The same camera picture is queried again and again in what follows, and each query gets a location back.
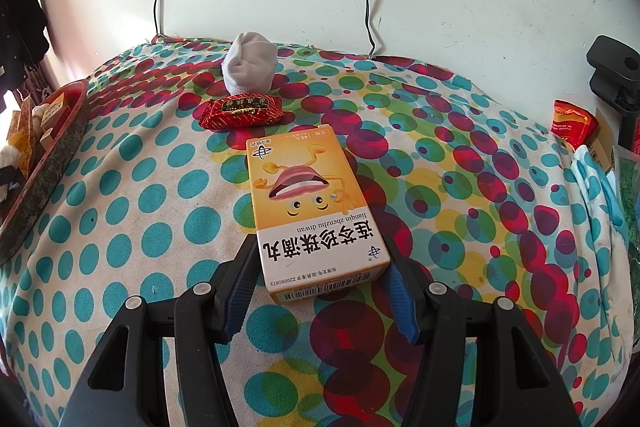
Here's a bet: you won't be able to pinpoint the dark hanging clothes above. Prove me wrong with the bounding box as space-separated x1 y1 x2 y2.
0 0 51 80

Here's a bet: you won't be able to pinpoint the black clamp mount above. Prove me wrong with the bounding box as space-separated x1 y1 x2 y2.
586 35 640 152

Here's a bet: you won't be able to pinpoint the green textured cloth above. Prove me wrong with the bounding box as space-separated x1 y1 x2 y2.
612 144 640 258

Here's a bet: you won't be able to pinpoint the red round tray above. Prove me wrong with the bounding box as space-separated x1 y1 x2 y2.
0 78 92 266

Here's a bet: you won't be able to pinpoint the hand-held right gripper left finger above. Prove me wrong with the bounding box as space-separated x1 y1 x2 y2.
72 234 261 427

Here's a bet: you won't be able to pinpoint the red foil packet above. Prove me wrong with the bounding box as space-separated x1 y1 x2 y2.
550 99 600 148

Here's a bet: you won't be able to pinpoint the white balled sock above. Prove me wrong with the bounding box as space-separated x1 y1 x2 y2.
0 144 24 202

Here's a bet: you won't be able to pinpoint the small yellow box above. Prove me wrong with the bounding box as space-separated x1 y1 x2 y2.
40 89 71 128

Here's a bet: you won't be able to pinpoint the cardboard box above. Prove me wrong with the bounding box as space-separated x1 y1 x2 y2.
582 107 621 175

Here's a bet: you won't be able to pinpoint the polka-dot blanket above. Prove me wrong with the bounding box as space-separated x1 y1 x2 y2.
0 36 634 427

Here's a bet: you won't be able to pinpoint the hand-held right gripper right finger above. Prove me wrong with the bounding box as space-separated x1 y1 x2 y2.
382 241 583 427

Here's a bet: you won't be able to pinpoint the yellow medicine box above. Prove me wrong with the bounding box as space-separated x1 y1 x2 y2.
246 124 392 307

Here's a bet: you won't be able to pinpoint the red snack packet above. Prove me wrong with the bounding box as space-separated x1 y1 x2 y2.
197 94 282 132

